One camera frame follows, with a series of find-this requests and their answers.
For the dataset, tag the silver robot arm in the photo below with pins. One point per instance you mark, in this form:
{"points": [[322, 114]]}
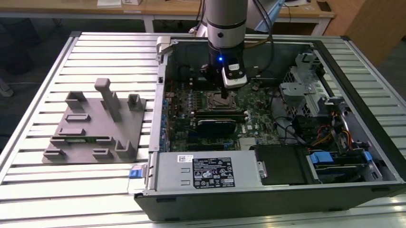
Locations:
{"points": [[225, 23]]}

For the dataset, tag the CPU socket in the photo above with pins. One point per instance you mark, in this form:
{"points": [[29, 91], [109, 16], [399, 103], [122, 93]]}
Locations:
{"points": [[222, 109]]}

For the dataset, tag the black clipped RAM slot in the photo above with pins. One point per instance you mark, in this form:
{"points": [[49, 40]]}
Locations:
{"points": [[206, 89]]}

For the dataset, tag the long black RAM slot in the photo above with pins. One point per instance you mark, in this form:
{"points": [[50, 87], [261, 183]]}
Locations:
{"points": [[220, 116], [220, 112]]}

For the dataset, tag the green motherboard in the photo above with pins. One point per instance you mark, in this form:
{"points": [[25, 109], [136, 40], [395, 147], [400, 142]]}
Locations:
{"points": [[262, 111]]}

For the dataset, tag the black graphics card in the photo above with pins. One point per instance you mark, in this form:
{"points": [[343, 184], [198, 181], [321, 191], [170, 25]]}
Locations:
{"points": [[217, 128]]}

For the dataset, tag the metal drive cage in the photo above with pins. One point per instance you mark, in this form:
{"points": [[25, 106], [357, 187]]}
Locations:
{"points": [[297, 89]]}

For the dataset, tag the small silver heatsink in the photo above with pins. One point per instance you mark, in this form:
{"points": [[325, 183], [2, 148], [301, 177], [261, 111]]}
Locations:
{"points": [[248, 143]]}

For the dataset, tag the small white box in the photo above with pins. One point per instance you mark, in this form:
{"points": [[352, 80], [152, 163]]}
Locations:
{"points": [[131, 2]]}

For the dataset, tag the silver power supply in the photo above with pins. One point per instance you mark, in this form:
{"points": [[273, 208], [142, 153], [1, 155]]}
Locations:
{"points": [[173, 168]]}

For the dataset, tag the small black desk object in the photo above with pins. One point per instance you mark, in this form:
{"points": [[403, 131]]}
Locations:
{"points": [[324, 6]]}

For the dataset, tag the grey parts rack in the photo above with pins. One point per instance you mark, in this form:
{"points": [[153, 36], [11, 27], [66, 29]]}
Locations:
{"points": [[95, 123]]}

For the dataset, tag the black plastic shroud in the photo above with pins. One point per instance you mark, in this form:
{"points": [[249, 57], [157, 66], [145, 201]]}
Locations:
{"points": [[281, 164]]}

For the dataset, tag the white paper sheet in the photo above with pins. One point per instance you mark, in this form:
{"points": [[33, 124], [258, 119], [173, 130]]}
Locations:
{"points": [[110, 2]]}

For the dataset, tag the blue disk carrier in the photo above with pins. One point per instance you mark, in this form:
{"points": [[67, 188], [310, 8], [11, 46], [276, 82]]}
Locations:
{"points": [[321, 158]]}

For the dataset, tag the blue case latch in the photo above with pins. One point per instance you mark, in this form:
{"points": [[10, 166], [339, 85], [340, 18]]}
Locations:
{"points": [[137, 173]]}

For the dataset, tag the green RAM stick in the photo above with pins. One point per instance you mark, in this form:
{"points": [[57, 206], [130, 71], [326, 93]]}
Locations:
{"points": [[79, 141]]}

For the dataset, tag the wooden cabinet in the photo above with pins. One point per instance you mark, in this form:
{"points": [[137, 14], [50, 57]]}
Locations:
{"points": [[375, 28]]}

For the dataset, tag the wooden desk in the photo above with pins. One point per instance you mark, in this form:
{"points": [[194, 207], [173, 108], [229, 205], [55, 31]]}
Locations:
{"points": [[63, 9]]}

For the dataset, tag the black PC case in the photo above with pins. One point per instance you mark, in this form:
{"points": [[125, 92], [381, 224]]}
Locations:
{"points": [[254, 206]]}

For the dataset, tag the blue plastic clip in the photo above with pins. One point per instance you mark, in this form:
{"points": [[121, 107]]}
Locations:
{"points": [[368, 157]]}

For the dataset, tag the metal disk bay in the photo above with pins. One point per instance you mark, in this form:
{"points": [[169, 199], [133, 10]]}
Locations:
{"points": [[375, 174]]}

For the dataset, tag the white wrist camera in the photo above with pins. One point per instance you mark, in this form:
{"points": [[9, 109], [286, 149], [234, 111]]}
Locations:
{"points": [[234, 80]]}

